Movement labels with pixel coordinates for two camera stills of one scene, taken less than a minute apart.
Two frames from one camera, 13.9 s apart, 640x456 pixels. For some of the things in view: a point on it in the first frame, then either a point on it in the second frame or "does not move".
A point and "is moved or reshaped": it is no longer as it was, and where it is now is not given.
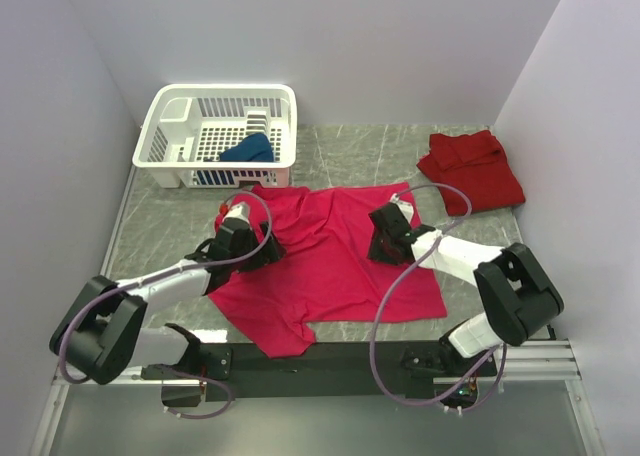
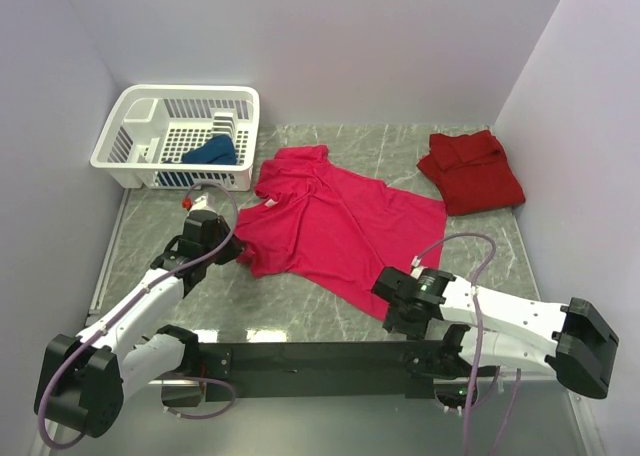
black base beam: x=330 y=371 does not move
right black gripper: x=374 y=252 to x=416 y=330
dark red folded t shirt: x=476 y=162 does not move
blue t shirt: x=252 y=148 to x=218 y=150
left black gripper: x=271 y=252 to x=234 y=250
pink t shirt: x=325 y=275 is moved or reshaped
